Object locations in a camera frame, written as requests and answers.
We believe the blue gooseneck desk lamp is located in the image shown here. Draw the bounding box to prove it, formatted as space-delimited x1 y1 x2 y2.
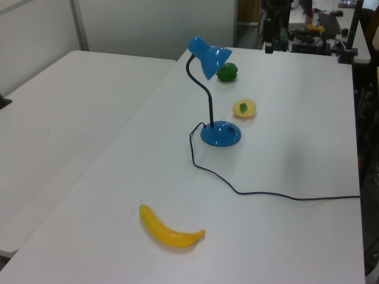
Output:
185 35 242 148

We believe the yellow peach with green leaf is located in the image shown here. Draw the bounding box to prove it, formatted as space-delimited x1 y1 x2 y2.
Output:
232 98 258 119

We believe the green bell pepper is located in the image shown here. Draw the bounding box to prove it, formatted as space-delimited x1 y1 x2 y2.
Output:
216 62 239 83

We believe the yellow plastic banana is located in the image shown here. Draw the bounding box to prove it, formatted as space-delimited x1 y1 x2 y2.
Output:
139 204 206 249

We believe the wooden cabinet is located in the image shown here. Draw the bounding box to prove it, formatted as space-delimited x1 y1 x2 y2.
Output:
236 0 262 23

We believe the black electronic equipment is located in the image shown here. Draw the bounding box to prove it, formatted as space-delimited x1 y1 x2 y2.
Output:
291 28 334 56

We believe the black computer keyboard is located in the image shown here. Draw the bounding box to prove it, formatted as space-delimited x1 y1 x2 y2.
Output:
317 12 342 34

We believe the thin black lamp cable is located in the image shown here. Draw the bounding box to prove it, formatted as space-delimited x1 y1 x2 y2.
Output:
188 122 361 202

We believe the black camera pole with clamp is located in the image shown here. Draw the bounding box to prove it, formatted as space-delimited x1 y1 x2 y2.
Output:
338 0 365 64

